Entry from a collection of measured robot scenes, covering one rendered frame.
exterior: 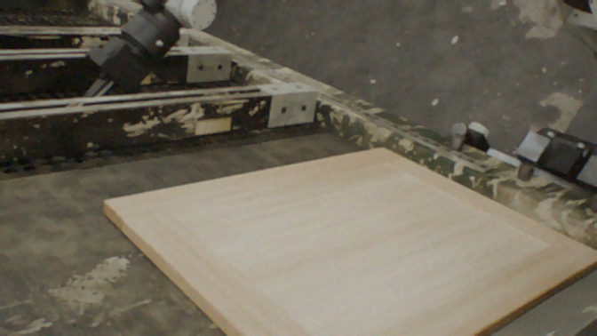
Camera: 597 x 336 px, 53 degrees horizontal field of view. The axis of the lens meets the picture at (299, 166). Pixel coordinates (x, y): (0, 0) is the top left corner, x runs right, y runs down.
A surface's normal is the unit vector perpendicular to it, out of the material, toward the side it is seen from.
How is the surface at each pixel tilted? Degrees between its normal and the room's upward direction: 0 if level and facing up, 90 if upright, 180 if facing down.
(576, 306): 51
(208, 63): 90
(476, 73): 0
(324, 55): 0
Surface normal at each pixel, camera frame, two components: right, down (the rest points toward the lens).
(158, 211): 0.15, -0.91
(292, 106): 0.65, 0.38
